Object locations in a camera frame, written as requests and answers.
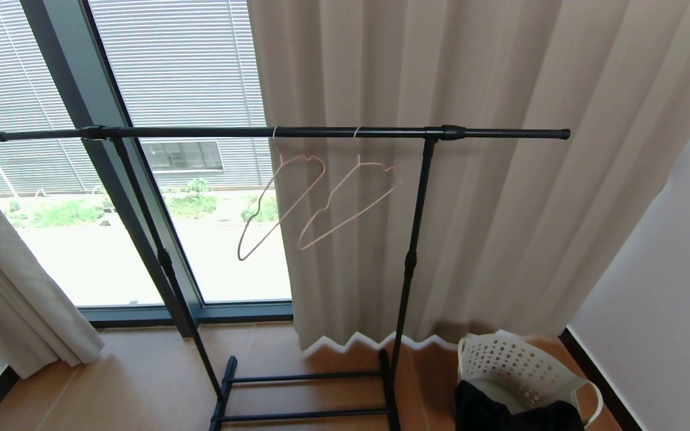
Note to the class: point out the pink clothes hanger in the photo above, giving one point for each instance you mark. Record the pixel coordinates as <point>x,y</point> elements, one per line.
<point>330,203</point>
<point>254,219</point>

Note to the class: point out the black clothes rack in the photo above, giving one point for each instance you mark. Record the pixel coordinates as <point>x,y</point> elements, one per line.
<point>201,131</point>

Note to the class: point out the white laundry basket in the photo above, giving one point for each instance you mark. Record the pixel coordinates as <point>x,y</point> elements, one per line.
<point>513,365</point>

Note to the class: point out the beige curtain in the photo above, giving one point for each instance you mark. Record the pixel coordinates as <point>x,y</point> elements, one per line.
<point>9,299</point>
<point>501,179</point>

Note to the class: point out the black garment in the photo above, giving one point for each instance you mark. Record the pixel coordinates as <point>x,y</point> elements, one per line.
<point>480,410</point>

